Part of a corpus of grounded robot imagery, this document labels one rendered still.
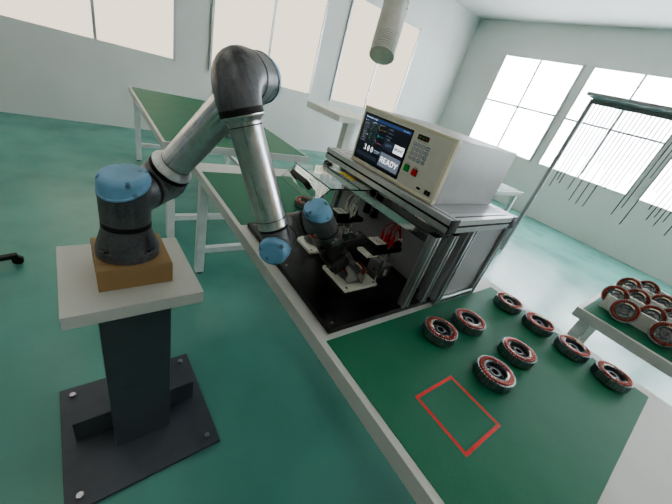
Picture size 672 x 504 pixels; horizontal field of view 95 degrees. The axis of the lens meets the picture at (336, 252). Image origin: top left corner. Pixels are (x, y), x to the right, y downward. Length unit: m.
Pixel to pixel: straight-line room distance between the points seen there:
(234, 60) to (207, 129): 0.22
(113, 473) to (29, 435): 0.35
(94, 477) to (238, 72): 1.36
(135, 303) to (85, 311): 0.10
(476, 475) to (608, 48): 7.40
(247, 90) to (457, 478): 0.90
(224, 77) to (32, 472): 1.41
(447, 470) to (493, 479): 0.10
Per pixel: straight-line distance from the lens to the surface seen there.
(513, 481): 0.91
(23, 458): 1.66
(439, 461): 0.82
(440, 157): 1.03
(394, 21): 2.37
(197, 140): 0.92
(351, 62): 6.69
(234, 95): 0.72
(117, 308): 0.96
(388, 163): 1.16
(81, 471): 1.56
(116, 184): 0.90
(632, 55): 7.63
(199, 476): 1.50
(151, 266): 0.98
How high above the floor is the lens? 1.38
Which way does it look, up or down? 28 degrees down
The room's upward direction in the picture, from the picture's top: 17 degrees clockwise
